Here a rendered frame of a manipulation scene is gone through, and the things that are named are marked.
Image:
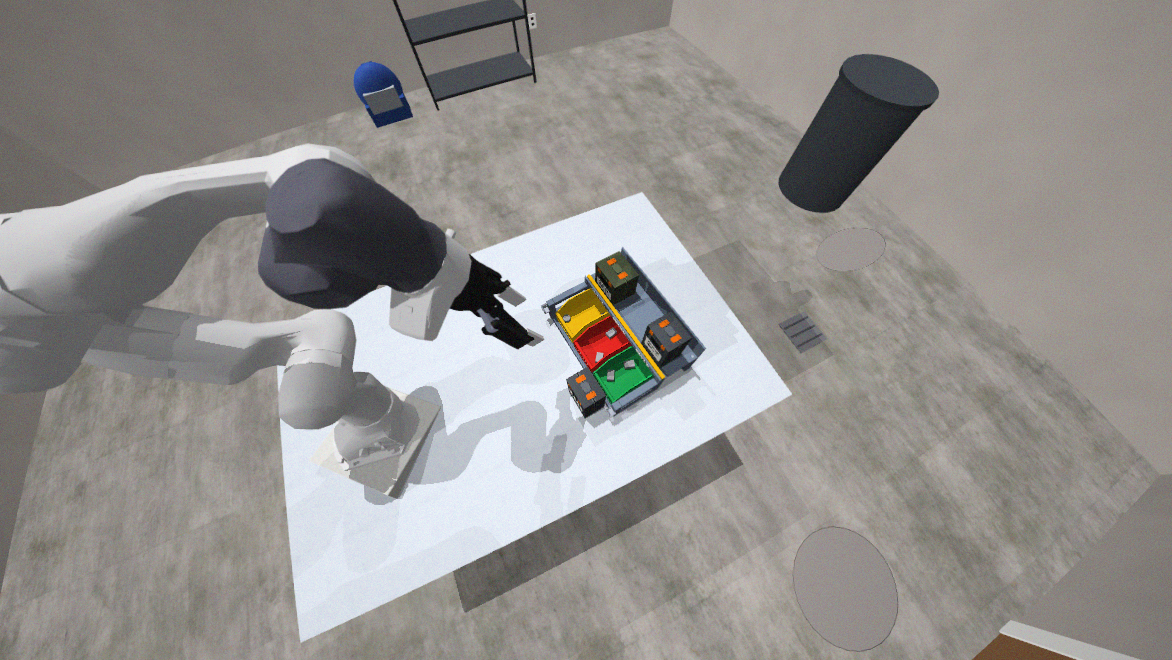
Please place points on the yellow flat bar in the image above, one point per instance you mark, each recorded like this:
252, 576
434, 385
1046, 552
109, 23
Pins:
626, 328

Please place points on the yellow open bin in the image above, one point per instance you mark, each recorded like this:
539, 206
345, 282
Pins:
585, 310

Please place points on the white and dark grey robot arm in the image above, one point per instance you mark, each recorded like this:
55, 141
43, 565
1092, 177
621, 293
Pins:
334, 236

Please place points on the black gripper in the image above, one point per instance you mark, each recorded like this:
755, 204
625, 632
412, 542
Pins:
504, 327

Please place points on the red open bin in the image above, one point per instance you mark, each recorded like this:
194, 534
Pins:
594, 340

